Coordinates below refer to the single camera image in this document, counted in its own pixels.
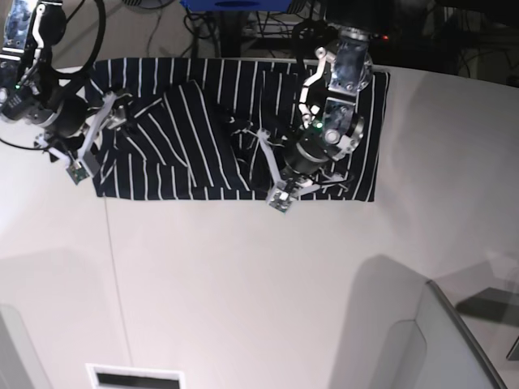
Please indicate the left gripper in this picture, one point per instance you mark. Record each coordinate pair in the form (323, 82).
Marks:
(304, 173)

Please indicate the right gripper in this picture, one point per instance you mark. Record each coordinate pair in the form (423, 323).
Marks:
(75, 125)

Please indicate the navy white striped t-shirt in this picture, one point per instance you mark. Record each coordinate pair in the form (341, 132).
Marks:
(192, 129)

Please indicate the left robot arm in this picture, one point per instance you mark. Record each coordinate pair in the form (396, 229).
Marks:
(332, 127)

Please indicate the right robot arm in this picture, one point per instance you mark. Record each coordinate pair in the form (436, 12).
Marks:
(33, 91)

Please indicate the blue box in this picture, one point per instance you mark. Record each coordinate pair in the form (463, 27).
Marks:
(236, 5)

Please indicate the grey monitor edge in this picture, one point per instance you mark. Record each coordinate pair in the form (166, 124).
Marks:
(476, 350)

